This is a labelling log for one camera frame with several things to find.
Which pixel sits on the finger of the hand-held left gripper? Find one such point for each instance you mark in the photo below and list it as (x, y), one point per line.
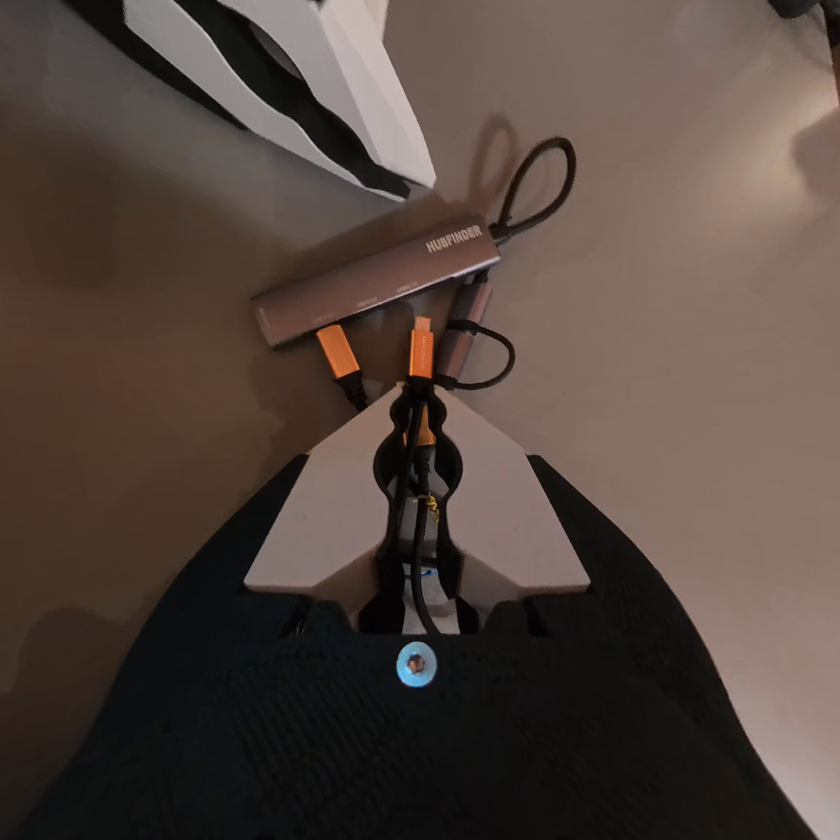
(354, 65)
(210, 59)

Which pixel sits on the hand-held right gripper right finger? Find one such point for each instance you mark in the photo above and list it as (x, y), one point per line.
(518, 525)

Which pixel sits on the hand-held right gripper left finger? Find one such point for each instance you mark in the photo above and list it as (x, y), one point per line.
(315, 525)

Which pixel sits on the grey usb hub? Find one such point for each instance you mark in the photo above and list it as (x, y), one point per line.
(469, 308)
(367, 279)

